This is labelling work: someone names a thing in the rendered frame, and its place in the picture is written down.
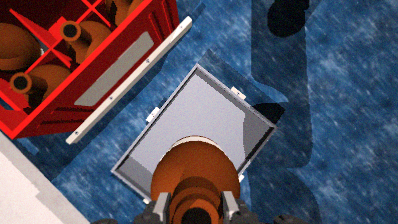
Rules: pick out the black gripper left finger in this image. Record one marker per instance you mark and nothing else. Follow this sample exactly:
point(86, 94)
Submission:
point(153, 212)

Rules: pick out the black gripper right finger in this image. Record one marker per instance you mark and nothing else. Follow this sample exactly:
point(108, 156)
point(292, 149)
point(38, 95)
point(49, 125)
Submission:
point(236, 209)

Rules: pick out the red crate with dividers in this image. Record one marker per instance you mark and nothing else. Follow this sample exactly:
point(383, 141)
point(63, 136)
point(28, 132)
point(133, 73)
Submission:
point(97, 77)

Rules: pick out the grey square tray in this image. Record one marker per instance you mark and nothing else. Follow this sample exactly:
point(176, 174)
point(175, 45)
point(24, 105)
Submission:
point(201, 105)

